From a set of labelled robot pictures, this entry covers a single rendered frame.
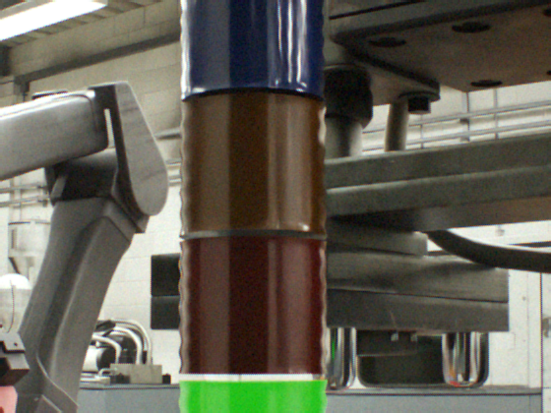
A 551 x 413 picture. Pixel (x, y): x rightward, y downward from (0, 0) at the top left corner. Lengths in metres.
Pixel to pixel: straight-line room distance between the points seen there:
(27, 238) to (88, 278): 8.09
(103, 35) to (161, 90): 0.99
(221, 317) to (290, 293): 0.02
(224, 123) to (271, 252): 0.03
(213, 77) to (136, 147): 0.75
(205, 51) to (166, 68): 9.91
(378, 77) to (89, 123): 0.47
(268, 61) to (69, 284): 0.71
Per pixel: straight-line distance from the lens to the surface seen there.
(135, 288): 10.18
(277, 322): 0.29
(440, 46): 0.55
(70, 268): 1.01
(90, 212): 1.03
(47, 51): 11.51
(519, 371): 5.65
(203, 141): 0.30
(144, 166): 1.05
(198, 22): 0.31
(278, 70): 0.30
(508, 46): 0.55
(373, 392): 6.06
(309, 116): 0.30
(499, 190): 0.51
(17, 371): 0.81
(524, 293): 5.65
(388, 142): 0.69
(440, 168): 0.52
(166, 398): 7.83
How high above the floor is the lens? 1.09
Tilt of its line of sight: 7 degrees up
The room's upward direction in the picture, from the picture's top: straight up
